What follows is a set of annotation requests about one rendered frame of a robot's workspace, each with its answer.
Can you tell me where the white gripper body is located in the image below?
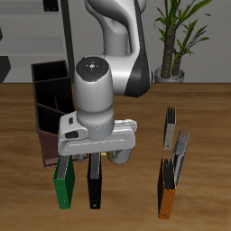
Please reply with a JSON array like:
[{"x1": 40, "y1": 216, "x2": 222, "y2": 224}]
[{"x1": 57, "y1": 119, "x2": 139, "y2": 157}]

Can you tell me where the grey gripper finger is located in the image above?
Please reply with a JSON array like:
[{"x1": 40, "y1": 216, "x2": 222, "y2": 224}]
[
  {"x1": 106, "y1": 151, "x2": 121, "y2": 159},
  {"x1": 74, "y1": 153, "x2": 88, "y2": 162}
]

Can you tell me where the black book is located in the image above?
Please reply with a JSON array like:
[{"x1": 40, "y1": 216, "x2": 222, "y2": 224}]
[{"x1": 87, "y1": 152, "x2": 103, "y2": 210}]

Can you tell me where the green book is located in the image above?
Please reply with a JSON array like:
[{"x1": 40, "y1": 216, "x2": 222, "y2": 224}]
[{"x1": 52, "y1": 154, "x2": 76, "y2": 210}]

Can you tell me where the beige book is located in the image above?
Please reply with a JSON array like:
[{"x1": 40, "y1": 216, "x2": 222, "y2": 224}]
[{"x1": 162, "y1": 106, "x2": 177, "y2": 151}]

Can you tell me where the dark brown desk caddy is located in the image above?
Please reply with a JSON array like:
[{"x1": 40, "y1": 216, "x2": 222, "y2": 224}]
[{"x1": 31, "y1": 60, "x2": 90, "y2": 169}]

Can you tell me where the grey book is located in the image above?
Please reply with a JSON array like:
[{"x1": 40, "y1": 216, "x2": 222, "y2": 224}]
[{"x1": 171, "y1": 130, "x2": 191, "y2": 188}]

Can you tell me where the orange book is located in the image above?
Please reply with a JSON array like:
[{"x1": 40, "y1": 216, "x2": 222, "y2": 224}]
[{"x1": 156, "y1": 157, "x2": 177, "y2": 221}]

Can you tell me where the white mug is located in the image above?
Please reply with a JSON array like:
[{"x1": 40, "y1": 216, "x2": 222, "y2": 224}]
[{"x1": 106, "y1": 148, "x2": 134, "y2": 165}]

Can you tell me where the pot plant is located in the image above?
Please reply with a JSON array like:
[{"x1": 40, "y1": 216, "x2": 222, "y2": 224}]
[{"x1": 152, "y1": 0, "x2": 214, "y2": 84}]

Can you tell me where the black vertical pole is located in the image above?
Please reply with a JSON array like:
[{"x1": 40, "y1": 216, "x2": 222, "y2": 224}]
[{"x1": 60, "y1": 0, "x2": 76, "y2": 79}]

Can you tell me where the dark grey angular block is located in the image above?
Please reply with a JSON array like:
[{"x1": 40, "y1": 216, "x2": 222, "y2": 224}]
[{"x1": 0, "y1": 55, "x2": 12, "y2": 84}]

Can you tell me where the small black wall box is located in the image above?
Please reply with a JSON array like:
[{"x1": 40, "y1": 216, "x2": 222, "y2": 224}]
[{"x1": 42, "y1": 0, "x2": 60, "y2": 13}]

